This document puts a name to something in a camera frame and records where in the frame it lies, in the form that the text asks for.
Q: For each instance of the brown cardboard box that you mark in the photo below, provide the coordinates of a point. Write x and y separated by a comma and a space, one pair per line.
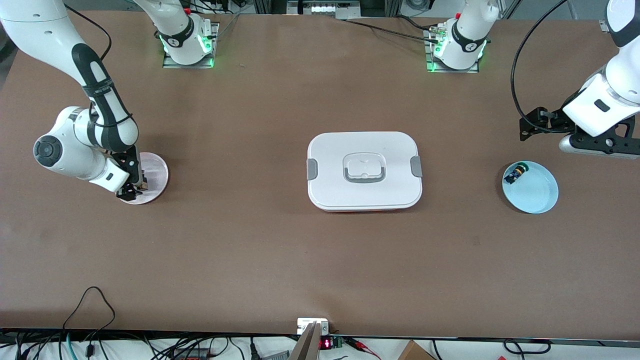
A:
415, 352

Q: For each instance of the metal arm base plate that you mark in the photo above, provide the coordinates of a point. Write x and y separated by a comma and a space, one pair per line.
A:
429, 67
167, 64

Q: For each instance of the light blue round plate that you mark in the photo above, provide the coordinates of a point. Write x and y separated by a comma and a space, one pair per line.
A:
537, 192

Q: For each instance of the orange push-button switch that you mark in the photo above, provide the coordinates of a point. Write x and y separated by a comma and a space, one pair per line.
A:
144, 187

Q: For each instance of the silver equipment rack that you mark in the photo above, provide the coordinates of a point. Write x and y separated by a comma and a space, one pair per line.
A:
325, 7

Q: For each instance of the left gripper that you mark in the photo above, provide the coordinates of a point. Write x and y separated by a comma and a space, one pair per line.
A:
556, 121

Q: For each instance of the black camera bracket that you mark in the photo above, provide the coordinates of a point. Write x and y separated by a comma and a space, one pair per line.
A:
600, 142
131, 160

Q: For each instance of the aluminium camera mount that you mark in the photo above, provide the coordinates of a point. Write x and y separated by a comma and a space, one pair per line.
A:
311, 340

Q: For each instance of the pink box with white lid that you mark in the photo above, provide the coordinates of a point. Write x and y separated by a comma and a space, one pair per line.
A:
364, 150

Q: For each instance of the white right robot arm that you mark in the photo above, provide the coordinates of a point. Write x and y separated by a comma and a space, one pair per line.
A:
45, 30

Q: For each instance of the red LED display module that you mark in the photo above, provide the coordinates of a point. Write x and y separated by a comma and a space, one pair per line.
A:
327, 343

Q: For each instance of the pink round plate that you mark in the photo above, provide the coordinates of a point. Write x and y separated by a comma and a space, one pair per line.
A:
155, 172

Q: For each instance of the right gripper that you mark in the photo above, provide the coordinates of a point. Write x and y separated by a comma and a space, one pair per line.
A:
131, 188

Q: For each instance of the black right camera bracket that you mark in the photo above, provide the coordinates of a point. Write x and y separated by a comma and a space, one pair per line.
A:
131, 160

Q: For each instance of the black left camera bracket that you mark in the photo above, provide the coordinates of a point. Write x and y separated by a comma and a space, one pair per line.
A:
600, 142

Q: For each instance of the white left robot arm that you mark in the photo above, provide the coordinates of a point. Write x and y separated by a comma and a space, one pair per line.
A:
465, 40

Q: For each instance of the metal table corner bracket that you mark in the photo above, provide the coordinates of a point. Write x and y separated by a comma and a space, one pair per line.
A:
605, 25

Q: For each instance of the red clip lead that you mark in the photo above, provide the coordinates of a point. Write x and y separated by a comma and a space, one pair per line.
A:
362, 346

